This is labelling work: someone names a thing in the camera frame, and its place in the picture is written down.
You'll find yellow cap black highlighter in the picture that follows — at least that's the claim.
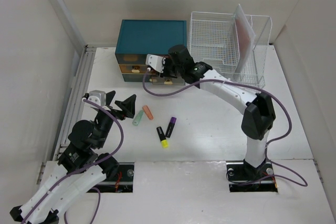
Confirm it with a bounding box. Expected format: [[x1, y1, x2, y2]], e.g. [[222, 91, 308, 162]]
[[156, 126, 169, 148]]

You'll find orange plastic case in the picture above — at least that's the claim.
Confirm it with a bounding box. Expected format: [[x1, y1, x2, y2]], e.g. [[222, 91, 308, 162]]
[[142, 105, 154, 120]]

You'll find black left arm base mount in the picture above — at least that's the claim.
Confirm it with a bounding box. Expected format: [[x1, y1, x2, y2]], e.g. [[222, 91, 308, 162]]
[[95, 163, 135, 193]]

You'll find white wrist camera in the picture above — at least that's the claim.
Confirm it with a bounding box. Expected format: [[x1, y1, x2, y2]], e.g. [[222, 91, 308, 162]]
[[82, 90, 107, 107], [145, 54, 165, 73]]

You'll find white wire file rack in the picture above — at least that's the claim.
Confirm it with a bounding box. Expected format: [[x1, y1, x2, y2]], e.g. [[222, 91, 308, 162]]
[[187, 12, 272, 88]]

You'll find teal drawer organizer box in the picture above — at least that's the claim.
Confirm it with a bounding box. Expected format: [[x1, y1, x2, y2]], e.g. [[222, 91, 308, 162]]
[[115, 19, 187, 82]]

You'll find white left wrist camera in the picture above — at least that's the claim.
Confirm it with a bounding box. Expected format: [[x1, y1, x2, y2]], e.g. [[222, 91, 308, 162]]
[[82, 90, 107, 107]]

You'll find green translucent plastic case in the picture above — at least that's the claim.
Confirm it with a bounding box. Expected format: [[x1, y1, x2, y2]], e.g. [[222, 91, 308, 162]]
[[132, 110, 144, 126]]

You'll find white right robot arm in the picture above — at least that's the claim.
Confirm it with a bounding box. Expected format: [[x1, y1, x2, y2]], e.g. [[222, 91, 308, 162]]
[[148, 45, 276, 179]]

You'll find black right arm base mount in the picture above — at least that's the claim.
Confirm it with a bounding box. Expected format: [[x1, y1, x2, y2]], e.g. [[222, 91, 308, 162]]
[[226, 161, 278, 193]]

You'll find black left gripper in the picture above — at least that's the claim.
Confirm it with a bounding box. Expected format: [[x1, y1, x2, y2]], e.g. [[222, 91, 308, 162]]
[[94, 90, 135, 148]]

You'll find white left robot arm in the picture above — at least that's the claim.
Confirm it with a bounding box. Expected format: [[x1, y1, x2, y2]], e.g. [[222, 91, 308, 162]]
[[10, 90, 137, 223]]

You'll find aluminium rail frame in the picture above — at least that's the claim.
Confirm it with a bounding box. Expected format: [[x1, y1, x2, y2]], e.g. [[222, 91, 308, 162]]
[[36, 45, 96, 186]]

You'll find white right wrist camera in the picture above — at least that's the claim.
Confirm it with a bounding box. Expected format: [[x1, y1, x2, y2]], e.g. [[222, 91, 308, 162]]
[[145, 54, 165, 73]]

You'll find purple cap black highlighter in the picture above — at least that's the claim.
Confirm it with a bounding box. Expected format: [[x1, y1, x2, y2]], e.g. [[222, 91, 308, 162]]
[[165, 117, 176, 138]]

